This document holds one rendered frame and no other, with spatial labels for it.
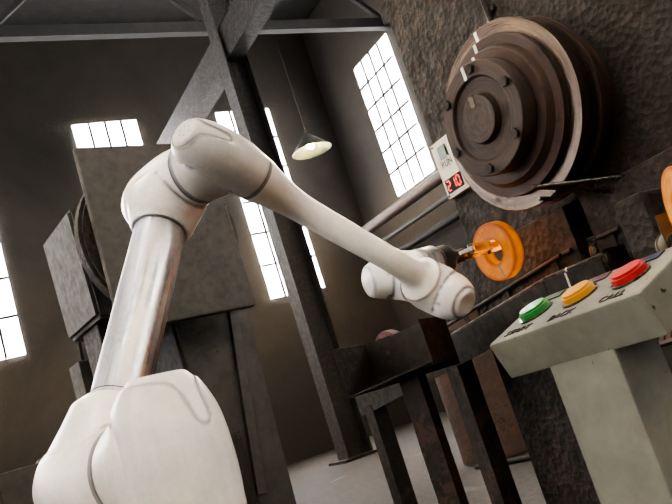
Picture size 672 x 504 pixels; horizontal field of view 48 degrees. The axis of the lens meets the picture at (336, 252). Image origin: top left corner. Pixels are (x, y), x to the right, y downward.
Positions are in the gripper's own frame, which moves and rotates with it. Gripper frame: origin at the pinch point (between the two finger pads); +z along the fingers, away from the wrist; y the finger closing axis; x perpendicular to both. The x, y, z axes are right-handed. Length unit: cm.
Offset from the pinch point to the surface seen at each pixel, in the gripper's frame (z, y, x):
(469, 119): -8.0, 17.4, 28.9
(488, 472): -4, -34, -57
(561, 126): -1.2, 36.2, 16.4
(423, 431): -25, -25, -39
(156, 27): 254, -720, 517
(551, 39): 2, 41, 35
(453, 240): 621, -755, 134
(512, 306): -1.5, -1.1, -16.5
